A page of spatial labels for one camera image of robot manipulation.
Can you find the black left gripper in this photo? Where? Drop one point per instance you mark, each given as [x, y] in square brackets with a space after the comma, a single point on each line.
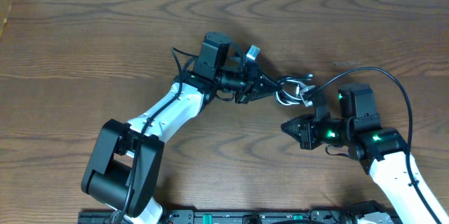
[251, 83]

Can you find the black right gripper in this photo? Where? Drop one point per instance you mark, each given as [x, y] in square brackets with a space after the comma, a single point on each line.
[312, 133]

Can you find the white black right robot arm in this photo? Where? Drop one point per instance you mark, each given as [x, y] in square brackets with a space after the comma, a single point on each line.
[380, 151]

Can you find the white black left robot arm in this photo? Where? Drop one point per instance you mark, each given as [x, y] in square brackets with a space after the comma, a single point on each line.
[124, 166]

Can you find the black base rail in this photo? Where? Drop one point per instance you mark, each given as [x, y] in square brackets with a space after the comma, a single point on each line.
[364, 212]

